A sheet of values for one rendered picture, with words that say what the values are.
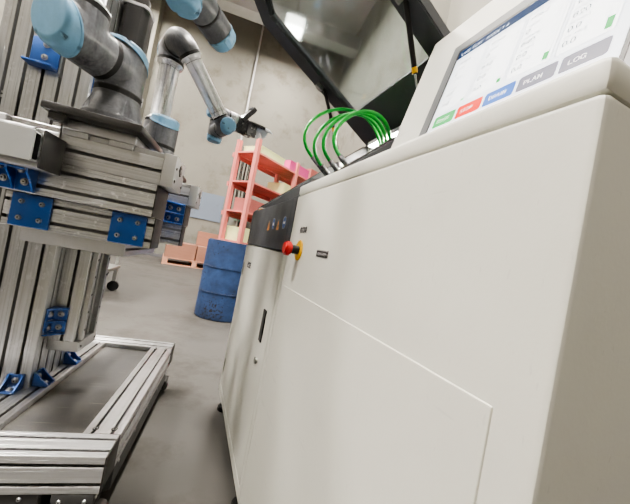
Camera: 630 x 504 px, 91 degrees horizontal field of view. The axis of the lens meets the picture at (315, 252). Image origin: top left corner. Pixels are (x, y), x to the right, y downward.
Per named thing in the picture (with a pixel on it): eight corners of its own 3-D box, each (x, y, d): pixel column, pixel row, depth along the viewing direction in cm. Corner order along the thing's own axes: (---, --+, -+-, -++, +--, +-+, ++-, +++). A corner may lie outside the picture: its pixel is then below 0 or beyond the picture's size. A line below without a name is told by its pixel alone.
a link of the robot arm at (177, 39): (190, 14, 132) (243, 128, 153) (182, 26, 140) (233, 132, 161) (165, 19, 126) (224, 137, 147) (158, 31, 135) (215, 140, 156)
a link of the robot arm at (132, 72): (151, 106, 91) (160, 62, 92) (114, 79, 78) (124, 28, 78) (118, 103, 94) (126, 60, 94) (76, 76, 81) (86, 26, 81)
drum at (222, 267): (248, 315, 346) (262, 246, 346) (240, 326, 294) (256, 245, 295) (202, 306, 342) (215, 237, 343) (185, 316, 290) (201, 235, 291)
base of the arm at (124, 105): (66, 108, 77) (74, 70, 78) (93, 129, 92) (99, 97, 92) (132, 126, 81) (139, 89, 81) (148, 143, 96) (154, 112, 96)
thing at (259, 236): (248, 243, 148) (254, 211, 148) (257, 245, 150) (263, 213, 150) (283, 251, 90) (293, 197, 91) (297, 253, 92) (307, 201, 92)
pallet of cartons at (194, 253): (224, 269, 810) (230, 237, 811) (222, 273, 701) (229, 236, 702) (164, 259, 773) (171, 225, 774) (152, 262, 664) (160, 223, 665)
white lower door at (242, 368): (219, 383, 148) (246, 244, 149) (224, 383, 149) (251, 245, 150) (236, 486, 88) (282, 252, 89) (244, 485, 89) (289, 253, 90)
